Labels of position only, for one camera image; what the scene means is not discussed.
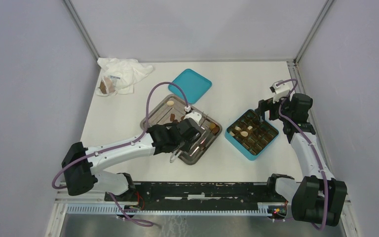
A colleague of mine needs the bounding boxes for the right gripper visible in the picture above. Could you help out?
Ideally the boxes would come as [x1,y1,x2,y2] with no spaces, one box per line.
[254,93,293,122]

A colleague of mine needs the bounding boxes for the metal serving tongs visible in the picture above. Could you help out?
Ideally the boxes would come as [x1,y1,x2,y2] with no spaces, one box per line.
[170,110,208,165]

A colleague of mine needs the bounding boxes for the steel tray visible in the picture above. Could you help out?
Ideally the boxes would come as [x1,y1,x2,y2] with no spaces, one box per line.
[149,94,223,155]

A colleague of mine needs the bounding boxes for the teal chocolate box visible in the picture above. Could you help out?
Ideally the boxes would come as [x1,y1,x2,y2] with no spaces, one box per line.
[225,109,279,161]

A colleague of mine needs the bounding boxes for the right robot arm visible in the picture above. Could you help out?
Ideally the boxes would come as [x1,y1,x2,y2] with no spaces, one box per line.
[255,93,347,229]

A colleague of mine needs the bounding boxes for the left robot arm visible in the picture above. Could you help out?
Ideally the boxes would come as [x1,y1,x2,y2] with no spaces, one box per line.
[61,118,203,201]

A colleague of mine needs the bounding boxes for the oval white chocolate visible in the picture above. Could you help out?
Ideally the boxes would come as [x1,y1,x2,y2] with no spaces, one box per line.
[240,131,249,137]

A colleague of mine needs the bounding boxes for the plastic bag with chocolate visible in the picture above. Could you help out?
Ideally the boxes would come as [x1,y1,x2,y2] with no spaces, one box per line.
[95,75,121,96]

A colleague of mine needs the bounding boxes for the teal box lid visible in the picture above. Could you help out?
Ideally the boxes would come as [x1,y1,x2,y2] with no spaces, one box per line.
[172,69,212,105]

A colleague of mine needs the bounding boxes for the white crumpled cloth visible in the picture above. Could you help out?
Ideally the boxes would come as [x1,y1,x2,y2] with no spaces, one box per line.
[97,58,154,94]

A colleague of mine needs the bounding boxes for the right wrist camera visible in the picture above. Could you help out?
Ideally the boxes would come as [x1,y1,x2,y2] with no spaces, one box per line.
[270,80,291,103]

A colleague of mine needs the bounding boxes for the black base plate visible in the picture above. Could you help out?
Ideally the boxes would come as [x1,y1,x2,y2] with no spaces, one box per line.
[116,181,286,211]

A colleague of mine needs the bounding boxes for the white cable duct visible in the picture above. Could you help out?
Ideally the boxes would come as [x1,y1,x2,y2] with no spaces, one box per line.
[66,203,270,217]

